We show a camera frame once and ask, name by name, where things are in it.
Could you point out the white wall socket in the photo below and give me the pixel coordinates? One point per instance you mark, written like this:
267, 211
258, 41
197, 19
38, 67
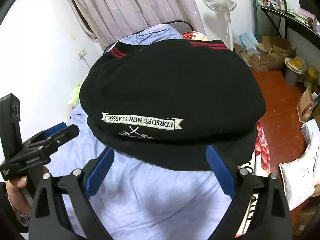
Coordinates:
81, 53

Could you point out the white waste bin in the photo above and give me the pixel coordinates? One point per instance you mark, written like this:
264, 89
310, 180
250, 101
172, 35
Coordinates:
295, 70

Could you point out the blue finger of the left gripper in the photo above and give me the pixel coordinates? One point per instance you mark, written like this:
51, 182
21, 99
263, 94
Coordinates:
55, 129

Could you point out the yellow bag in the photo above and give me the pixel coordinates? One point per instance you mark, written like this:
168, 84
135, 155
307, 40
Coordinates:
311, 78

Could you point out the black desk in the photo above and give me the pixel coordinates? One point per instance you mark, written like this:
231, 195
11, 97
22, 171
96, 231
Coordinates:
290, 22

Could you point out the white standing fan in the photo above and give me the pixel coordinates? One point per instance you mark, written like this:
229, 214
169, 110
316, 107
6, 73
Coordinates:
225, 7

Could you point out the light blue bed sheet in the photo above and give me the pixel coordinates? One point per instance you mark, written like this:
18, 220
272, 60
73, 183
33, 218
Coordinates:
138, 200

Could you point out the black red-striped varsity jacket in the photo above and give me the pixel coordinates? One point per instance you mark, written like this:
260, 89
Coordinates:
169, 102

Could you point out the brown cardboard box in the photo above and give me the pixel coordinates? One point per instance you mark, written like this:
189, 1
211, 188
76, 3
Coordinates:
274, 52

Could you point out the pink grey curtain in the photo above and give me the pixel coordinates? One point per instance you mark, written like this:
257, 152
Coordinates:
112, 20

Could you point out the person's left hand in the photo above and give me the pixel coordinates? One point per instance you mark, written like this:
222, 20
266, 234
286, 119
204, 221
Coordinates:
17, 200

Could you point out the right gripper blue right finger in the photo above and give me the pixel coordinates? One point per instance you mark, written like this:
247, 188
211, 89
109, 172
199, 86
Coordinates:
221, 171

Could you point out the white plastic bag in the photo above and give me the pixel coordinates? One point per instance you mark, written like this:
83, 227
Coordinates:
302, 175

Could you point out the floral cream blanket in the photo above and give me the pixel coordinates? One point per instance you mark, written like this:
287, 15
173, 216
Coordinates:
260, 163

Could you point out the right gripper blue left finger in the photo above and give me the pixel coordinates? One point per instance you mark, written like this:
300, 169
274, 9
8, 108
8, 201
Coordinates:
96, 170

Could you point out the brown paper bag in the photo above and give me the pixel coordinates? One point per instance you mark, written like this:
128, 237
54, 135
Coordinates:
305, 106

